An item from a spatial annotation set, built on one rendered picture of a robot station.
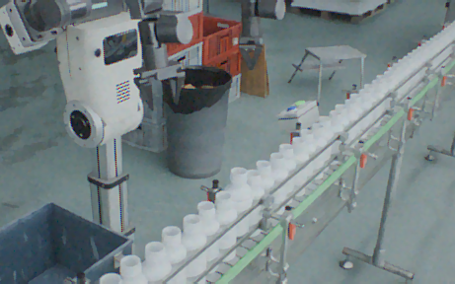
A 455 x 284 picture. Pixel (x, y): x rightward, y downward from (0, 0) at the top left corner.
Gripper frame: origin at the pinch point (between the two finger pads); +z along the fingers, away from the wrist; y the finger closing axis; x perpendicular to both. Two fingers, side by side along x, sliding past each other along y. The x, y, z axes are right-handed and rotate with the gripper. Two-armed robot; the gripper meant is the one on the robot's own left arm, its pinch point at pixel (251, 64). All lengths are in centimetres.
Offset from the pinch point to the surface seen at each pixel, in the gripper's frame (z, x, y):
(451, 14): 60, -177, 394
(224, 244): 25, 4, -59
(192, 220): 15, 10, -65
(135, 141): 111, 90, 197
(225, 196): 15, 4, -55
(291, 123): 21.0, -12.7, 4.7
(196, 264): 23, 9, -69
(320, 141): 17.7, -20.0, -17.2
